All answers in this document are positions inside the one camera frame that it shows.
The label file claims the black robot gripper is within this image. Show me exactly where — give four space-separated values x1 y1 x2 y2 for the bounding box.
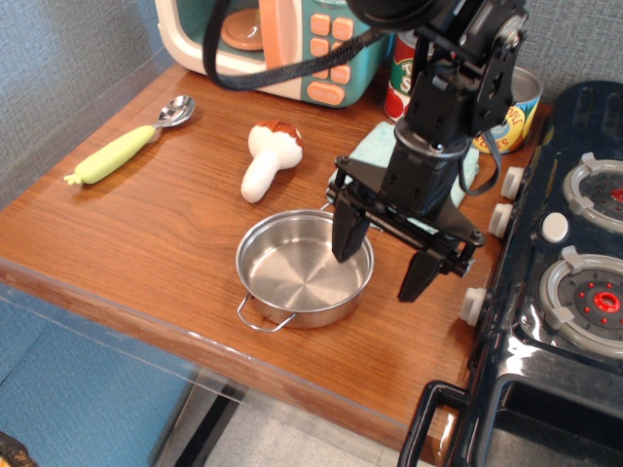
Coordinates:
327 123 485 303

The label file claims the small metal pot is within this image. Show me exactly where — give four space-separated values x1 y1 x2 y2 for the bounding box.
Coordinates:
236 208 375 334

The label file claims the black toy stove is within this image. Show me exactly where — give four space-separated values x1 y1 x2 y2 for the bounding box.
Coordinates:
399 81 622 466

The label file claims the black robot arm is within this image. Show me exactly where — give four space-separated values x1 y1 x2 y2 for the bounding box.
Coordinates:
328 1 528 302

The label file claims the light blue folded cloth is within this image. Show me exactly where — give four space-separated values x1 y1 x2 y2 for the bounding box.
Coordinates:
328 122 480 234

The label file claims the white stove knob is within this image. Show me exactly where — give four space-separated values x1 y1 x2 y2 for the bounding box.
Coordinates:
489 203 513 238
540 212 568 243
500 166 525 200
459 287 487 327

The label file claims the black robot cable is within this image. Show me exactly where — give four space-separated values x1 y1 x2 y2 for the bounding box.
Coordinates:
202 0 385 92

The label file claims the pineapple slices can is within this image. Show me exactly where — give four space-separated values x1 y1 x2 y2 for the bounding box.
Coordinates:
491 66 543 155

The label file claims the spoon with yellow handle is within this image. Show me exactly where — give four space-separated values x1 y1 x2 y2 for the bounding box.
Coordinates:
63 95 195 186

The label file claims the teal toy microwave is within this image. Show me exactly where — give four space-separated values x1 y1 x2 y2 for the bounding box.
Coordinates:
155 0 391 108

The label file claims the tomato sauce can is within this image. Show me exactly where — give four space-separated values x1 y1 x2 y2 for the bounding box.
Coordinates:
385 31 418 122

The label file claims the plush mushroom toy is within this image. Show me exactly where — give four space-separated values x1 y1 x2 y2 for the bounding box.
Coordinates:
240 120 304 203

